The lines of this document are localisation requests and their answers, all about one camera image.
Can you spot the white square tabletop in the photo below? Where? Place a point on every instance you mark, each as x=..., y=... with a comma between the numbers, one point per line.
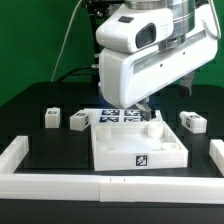
x=135, y=146

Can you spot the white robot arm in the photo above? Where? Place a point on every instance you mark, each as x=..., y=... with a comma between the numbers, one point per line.
x=183, y=12

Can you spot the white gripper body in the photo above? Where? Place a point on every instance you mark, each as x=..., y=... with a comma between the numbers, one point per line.
x=133, y=63

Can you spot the white U-shaped fence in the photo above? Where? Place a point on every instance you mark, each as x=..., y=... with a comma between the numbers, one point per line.
x=101, y=188

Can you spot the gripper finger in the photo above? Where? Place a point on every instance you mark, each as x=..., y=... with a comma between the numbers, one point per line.
x=185, y=88
x=145, y=110

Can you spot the white marker sheet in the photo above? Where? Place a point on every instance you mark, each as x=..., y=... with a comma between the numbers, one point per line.
x=114, y=115

